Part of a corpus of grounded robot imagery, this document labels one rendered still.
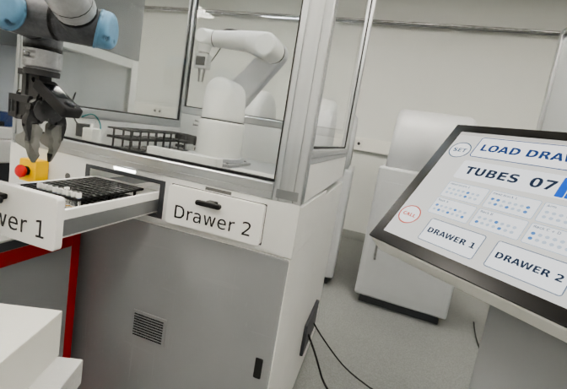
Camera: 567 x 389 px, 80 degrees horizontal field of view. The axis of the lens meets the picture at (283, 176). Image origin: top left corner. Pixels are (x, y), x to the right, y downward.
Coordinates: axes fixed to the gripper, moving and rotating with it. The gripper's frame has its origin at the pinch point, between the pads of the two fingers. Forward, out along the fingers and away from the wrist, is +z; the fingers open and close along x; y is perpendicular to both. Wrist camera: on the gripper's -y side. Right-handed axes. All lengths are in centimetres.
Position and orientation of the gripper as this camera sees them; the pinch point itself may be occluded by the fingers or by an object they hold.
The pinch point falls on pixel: (44, 157)
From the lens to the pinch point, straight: 98.6
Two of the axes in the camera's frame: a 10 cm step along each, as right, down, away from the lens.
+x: -2.9, 1.0, -9.5
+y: -9.4, -1.9, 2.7
